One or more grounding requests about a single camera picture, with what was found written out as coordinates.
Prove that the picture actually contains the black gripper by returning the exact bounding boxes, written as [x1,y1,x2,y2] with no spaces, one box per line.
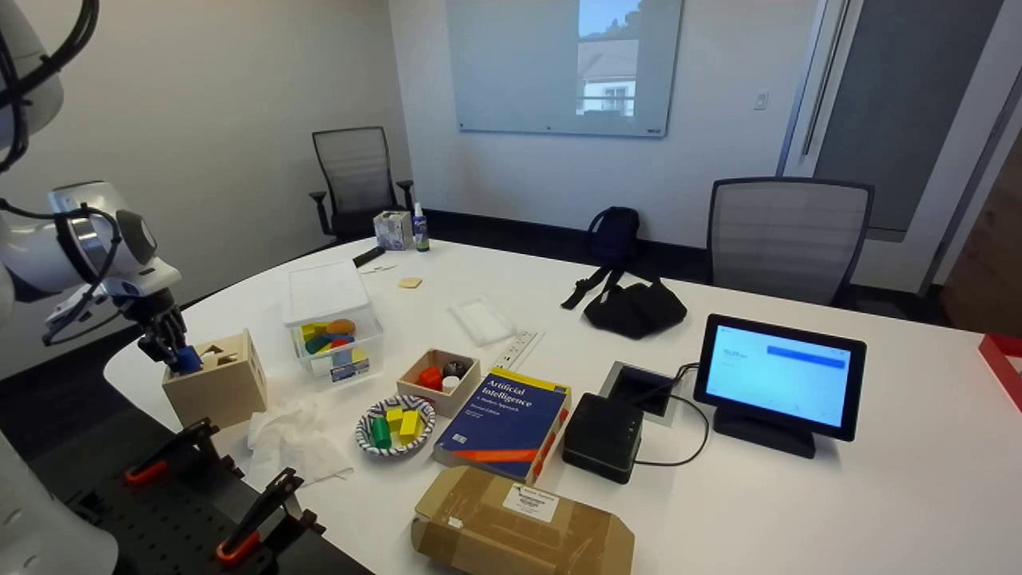
[114,292,206,380]

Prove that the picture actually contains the blue flower-shaped block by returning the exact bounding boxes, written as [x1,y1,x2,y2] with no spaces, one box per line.
[169,343,209,377]

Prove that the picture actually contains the wooden shape sorter toy box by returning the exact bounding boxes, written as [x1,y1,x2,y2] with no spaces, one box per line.
[160,328,271,435]

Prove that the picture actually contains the yellow wooden block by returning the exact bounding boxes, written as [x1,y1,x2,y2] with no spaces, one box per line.
[382,401,427,445]

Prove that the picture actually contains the clear tissue box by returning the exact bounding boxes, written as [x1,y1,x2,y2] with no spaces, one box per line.
[372,209,420,255]

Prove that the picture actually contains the brown taped cardboard box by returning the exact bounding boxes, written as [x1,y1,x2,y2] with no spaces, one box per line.
[408,463,639,575]

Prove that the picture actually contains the black power box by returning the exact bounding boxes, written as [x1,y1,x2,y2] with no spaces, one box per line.
[559,390,649,484]

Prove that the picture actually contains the black orange bar clamp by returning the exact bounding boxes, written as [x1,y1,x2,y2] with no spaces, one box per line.
[211,463,330,569]
[119,418,225,491]

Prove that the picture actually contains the crumpled clear plastic wrap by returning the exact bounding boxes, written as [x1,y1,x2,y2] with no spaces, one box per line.
[243,386,362,489]

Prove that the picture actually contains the clear plastic bin of blocks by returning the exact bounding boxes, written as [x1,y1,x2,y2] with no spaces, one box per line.
[280,303,388,386]

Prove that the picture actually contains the black mesh armrest office chair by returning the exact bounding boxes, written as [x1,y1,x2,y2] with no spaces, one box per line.
[308,122,420,247]

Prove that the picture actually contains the bowl of colourful toys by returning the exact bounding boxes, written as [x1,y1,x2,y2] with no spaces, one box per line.
[352,394,440,463]

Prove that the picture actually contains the small blue spray bottle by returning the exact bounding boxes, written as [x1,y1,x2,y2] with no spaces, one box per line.
[408,199,435,255]

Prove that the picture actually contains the small open wooden tray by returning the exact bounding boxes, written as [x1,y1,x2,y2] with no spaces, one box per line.
[393,346,487,418]

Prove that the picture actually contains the white flat packet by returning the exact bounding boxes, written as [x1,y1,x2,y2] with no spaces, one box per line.
[443,296,520,351]

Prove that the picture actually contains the blue book orange stripe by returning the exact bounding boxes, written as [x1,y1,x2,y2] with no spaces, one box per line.
[427,363,574,489]

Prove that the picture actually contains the white ruler strip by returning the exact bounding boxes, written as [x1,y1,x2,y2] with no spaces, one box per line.
[493,327,542,374]

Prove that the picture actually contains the black backpack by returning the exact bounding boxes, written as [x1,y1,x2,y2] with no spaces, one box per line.
[584,202,647,275]

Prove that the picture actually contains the black tablet on stand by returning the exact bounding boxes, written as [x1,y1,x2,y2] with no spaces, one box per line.
[689,310,873,463]

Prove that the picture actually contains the grey mesh office chair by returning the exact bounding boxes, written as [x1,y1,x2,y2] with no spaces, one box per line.
[703,173,878,306]

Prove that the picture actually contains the frosted glass door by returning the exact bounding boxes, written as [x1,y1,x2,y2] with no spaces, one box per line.
[779,0,1022,296]

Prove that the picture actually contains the red case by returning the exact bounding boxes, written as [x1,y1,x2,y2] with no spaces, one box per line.
[977,328,1022,414]

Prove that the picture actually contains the glass wall whiteboard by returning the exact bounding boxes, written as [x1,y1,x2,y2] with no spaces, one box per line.
[440,0,689,144]

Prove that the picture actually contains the black strap bag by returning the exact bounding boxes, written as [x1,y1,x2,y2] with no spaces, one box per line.
[559,265,692,343]

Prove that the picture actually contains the table cable port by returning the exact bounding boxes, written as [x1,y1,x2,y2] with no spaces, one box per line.
[593,359,687,418]

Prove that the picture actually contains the black tablet cable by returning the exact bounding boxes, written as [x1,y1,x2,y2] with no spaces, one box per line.
[631,359,715,474]

